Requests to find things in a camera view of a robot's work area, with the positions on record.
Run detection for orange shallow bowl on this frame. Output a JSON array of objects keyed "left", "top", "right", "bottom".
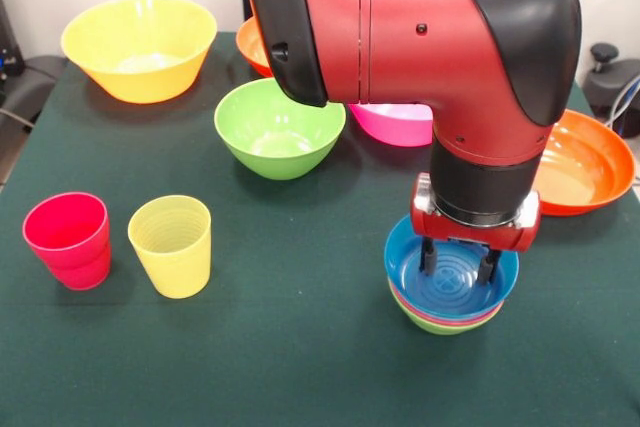
[
  {"left": 532, "top": 109, "right": 637, "bottom": 217},
  {"left": 235, "top": 16, "right": 275, "bottom": 78}
]

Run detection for light cables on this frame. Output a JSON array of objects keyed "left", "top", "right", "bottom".
[{"left": 603, "top": 74, "right": 640, "bottom": 136}]

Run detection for small red bowl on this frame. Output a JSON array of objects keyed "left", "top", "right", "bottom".
[{"left": 387, "top": 274, "right": 505, "bottom": 326}]

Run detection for black knob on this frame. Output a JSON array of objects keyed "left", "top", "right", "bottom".
[{"left": 589, "top": 43, "right": 620, "bottom": 79}]

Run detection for yellow cup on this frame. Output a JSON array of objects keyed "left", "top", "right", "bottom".
[{"left": 127, "top": 195, "right": 213, "bottom": 300}]

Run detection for large pink bowl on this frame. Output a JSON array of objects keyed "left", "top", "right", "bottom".
[{"left": 348, "top": 102, "right": 435, "bottom": 148}]

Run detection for black round base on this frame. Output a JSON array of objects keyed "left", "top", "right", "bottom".
[{"left": 582, "top": 59, "right": 640, "bottom": 121}]

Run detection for red cup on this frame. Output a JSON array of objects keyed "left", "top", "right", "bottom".
[
  {"left": 22, "top": 191, "right": 111, "bottom": 273},
  {"left": 45, "top": 242, "right": 113, "bottom": 292}
]

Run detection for small green bowl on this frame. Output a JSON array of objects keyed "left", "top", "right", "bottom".
[{"left": 389, "top": 289, "right": 501, "bottom": 336}]

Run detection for dark green tablecloth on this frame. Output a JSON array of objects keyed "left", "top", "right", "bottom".
[{"left": 0, "top": 31, "right": 640, "bottom": 427}]

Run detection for large green bowl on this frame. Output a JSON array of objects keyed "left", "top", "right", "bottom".
[{"left": 213, "top": 77, "right": 347, "bottom": 181}]

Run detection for black equipment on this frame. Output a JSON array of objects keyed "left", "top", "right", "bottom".
[{"left": 0, "top": 0, "right": 26, "bottom": 78}]

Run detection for dark grey seat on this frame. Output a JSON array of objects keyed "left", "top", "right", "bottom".
[{"left": 0, "top": 54, "right": 69, "bottom": 131}]

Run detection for blue bowl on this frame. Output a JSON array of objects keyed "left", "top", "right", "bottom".
[{"left": 383, "top": 214, "right": 520, "bottom": 317}]

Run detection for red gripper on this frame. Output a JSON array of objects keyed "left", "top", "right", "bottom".
[{"left": 410, "top": 171, "right": 542, "bottom": 286}]

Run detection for large yellow-orange bowl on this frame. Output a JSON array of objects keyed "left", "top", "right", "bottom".
[{"left": 60, "top": 0, "right": 218, "bottom": 105}]

